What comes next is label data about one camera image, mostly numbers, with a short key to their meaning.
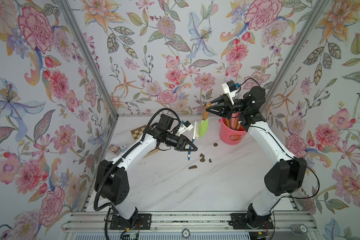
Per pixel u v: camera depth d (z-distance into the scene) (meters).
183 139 0.66
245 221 0.73
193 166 0.93
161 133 0.61
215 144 1.04
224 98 0.62
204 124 0.70
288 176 0.46
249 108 0.59
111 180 0.45
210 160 0.96
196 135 0.71
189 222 0.76
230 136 0.96
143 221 0.74
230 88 0.55
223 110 0.61
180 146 0.66
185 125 0.70
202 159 0.96
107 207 0.47
